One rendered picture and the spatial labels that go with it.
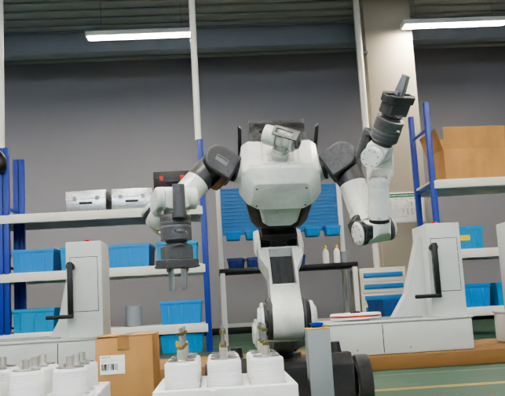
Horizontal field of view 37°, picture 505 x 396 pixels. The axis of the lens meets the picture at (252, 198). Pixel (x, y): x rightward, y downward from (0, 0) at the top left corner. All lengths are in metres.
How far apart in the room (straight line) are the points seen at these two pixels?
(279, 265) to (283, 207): 0.25
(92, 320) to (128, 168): 6.62
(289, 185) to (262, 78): 8.63
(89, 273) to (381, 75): 5.42
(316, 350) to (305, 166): 0.60
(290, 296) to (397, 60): 6.66
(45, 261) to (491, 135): 4.33
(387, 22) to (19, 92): 5.33
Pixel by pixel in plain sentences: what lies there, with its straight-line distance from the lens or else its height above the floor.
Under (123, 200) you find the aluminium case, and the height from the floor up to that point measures 1.40.
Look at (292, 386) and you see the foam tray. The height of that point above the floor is 0.17.
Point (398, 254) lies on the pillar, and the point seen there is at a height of 0.86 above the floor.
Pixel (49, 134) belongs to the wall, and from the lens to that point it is 11.07.
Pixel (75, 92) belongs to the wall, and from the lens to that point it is 11.16.
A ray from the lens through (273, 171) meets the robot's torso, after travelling 2.45.
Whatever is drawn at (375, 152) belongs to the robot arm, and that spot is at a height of 0.83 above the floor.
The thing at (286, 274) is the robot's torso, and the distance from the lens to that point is 2.67.
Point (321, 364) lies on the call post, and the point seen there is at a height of 0.20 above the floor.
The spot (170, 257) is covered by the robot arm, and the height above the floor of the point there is 0.54.
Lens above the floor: 0.40
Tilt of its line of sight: 8 degrees up
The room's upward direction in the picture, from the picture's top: 3 degrees counter-clockwise
